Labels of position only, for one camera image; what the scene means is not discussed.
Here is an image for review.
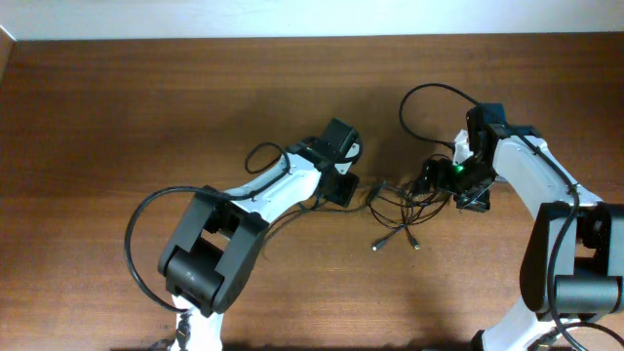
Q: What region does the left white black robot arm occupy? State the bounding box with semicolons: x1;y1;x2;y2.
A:
158;119;363;350

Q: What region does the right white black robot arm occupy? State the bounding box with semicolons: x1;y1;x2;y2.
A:
413;103;623;350

